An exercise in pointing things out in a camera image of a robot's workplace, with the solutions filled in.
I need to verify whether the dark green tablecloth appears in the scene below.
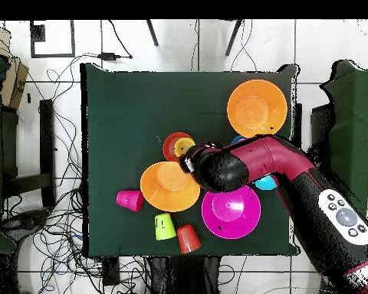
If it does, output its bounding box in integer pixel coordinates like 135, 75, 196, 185
79, 62, 300, 256

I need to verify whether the orange cup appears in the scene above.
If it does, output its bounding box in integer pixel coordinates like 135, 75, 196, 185
176, 224, 202, 255

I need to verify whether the green cup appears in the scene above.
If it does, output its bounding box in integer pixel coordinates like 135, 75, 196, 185
153, 212, 178, 241

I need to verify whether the red cup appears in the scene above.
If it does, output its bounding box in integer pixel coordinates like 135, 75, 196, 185
116, 189, 145, 213

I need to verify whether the yellow cup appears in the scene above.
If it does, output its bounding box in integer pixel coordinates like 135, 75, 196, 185
173, 137, 197, 158

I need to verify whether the light blue bowl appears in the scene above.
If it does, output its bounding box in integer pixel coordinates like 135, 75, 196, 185
253, 175, 278, 191

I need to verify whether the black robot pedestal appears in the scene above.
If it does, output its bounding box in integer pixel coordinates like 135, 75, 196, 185
146, 255, 222, 294

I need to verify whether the large orange bowl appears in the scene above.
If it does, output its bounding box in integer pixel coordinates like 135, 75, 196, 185
226, 79, 288, 139
140, 161, 201, 213

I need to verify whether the black bench frame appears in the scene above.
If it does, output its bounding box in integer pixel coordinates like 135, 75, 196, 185
1, 99, 58, 209

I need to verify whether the black stand base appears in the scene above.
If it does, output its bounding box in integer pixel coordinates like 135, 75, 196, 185
5, 209, 51, 232

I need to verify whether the large pink bowl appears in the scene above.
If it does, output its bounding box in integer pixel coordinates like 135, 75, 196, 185
201, 184, 262, 240

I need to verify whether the small red bowl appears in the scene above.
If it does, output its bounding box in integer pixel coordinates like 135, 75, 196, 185
162, 132, 197, 162

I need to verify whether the black tripod leg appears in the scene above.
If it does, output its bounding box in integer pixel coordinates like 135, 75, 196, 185
225, 19, 243, 57
145, 19, 159, 47

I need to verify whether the cardboard box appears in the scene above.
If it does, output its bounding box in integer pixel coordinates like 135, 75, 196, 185
0, 25, 30, 111

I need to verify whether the black power adapter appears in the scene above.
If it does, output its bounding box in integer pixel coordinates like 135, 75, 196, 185
98, 52, 123, 61

